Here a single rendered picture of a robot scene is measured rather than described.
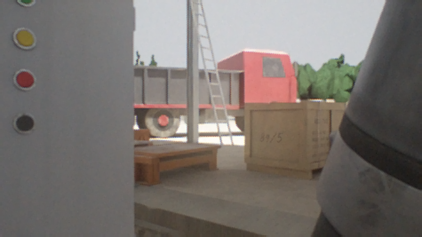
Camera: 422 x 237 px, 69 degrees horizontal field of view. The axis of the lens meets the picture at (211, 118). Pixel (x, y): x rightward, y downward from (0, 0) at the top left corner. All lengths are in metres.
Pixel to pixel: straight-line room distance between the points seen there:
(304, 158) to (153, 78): 6.40
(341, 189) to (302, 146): 3.08
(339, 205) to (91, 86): 0.45
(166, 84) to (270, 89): 3.43
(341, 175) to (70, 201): 0.45
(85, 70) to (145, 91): 8.29
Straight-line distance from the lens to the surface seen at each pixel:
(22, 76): 0.50
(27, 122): 0.50
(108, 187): 0.58
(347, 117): 0.17
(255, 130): 3.58
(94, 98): 0.55
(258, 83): 10.07
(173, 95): 9.04
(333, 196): 0.17
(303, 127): 3.23
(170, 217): 2.20
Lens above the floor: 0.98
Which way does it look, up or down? level
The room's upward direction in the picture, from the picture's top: straight up
